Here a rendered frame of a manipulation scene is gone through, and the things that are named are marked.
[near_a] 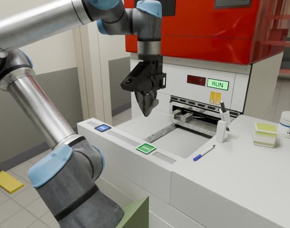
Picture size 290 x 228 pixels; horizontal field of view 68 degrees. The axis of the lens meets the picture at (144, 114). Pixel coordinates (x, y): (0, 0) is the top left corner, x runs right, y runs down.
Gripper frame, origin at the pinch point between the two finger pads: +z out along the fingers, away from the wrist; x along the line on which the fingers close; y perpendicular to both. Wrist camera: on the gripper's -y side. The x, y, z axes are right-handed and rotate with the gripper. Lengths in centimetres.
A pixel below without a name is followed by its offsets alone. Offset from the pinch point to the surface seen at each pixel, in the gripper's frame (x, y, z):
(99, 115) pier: 175, 105, 83
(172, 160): -11.6, 1.6, 15.0
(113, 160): 14.1, -4.0, 23.8
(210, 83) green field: 3, 58, 1
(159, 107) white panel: 38, 58, 24
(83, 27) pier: 181, 99, -25
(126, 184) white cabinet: 6.3, -4.0, 31.9
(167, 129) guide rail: 17.0, 38.7, 26.4
